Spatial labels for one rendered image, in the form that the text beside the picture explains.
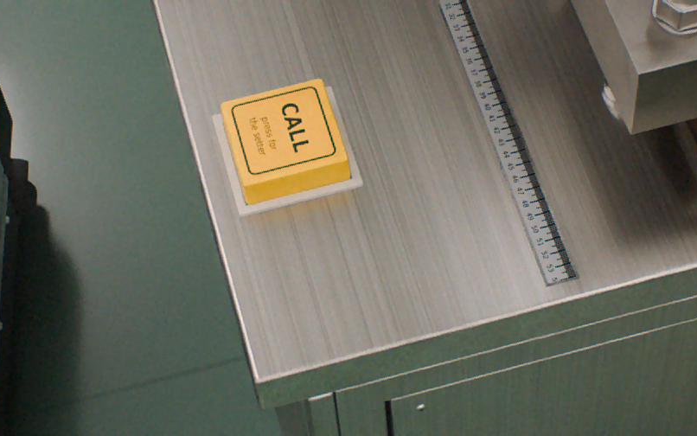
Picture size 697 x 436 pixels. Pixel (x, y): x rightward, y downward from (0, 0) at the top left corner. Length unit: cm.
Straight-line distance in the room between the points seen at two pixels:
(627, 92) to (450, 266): 16
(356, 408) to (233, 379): 97
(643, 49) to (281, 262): 26
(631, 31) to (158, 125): 133
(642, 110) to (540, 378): 22
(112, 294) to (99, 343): 7
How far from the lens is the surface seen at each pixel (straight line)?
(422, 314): 107
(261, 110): 114
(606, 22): 106
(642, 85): 103
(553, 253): 110
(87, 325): 215
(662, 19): 104
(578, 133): 115
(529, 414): 121
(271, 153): 112
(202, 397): 208
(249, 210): 112
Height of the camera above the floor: 183
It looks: 57 degrees down
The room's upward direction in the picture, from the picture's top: 7 degrees counter-clockwise
